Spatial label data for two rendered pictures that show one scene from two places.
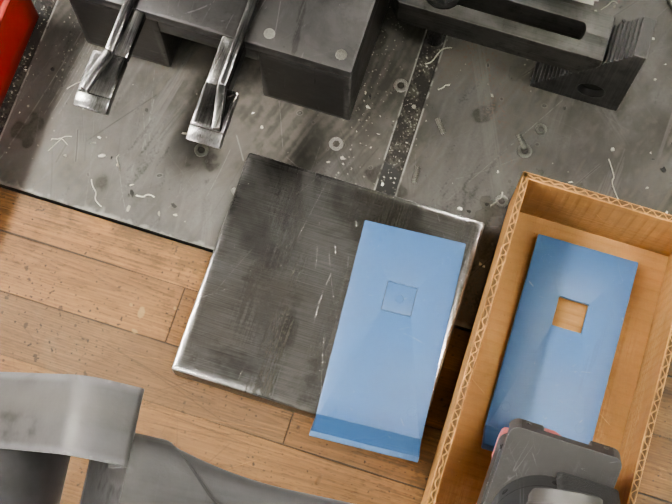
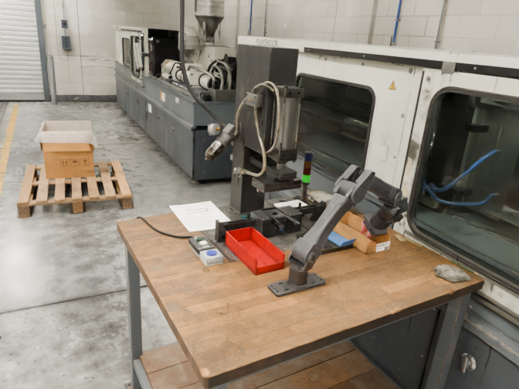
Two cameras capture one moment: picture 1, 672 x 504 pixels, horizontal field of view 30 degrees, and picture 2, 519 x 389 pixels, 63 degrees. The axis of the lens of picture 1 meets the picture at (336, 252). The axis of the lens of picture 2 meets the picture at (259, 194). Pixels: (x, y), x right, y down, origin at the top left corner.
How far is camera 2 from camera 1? 1.51 m
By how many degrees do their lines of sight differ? 59
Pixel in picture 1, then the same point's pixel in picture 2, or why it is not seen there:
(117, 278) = not seen: hidden behind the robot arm
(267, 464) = (340, 256)
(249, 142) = (293, 237)
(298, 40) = (293, 214)
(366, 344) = (334, 239)
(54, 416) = (353, 167)
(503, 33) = (310, 208)
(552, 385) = not seen: hidden behind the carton
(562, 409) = not seen: hidden behind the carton
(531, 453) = (368, 216)
